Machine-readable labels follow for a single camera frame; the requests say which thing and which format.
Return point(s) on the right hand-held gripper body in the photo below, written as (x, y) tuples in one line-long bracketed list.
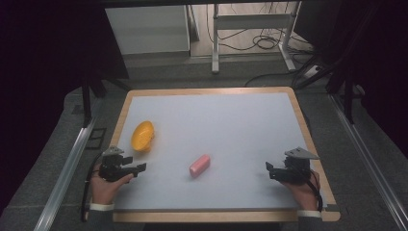
[(295, 170)]

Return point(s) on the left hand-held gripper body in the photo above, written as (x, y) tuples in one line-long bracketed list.
[(110, 166)]

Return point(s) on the person's left hand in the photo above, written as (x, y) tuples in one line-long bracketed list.
[(104, 189)]

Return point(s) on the person's right hand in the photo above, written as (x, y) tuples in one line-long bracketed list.
[(304, 194)]

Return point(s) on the orange yellow fruit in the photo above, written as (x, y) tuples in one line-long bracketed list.
[(142, 136)]

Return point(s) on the black floor grate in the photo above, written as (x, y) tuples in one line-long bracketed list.
[(96, 138)]

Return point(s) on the pink soap bar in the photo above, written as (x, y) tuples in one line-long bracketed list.
[(199, 165)]

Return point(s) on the black metal stand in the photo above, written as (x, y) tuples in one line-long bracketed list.
[(86, 102), (348, 99)]

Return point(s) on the white power strip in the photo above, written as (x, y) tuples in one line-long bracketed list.
[(311, 71)]

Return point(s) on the white cabinet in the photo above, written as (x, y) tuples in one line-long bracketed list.
[(150, 29)]

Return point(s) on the aluminium rail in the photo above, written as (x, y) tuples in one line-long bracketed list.
[(65, 174), (369, 160)]

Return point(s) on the white metal desk frame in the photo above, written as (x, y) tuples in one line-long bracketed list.
[(250, 21)]

